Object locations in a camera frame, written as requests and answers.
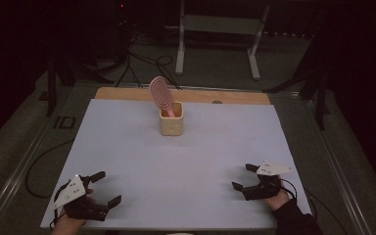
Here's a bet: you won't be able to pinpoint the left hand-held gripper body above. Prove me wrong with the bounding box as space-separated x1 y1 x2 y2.
52 174 111 222

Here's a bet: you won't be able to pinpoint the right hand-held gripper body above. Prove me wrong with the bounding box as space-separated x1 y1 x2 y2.
242 160 295 202

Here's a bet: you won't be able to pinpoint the beige square cup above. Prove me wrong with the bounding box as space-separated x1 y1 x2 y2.
159 101 185 137

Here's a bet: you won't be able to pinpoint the pink hairbrush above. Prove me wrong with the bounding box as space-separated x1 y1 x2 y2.
148 75 176 118

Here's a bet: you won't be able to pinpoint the person's right hand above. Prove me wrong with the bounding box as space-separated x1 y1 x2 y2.
263 181 292 212

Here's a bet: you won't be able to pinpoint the white table mat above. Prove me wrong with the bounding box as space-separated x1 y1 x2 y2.
39 98 317 231

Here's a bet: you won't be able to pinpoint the black rectangular floor marker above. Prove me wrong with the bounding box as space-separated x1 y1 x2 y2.
52 115 77 130

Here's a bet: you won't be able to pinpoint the wooden table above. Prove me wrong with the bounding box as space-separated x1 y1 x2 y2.
94 86 272 106

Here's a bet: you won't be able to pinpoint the black tripod stand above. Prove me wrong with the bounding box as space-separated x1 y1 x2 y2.
261 19 333 131
44 53 116 118

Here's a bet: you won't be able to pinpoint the white metal stand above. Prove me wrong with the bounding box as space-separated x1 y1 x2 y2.
174 0 271 81

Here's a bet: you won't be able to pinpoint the black cable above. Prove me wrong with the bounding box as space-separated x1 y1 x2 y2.
24 139 75 200
280 177 349 235

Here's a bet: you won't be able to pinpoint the black floor cables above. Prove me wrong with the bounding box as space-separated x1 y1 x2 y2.
115 30 183 91

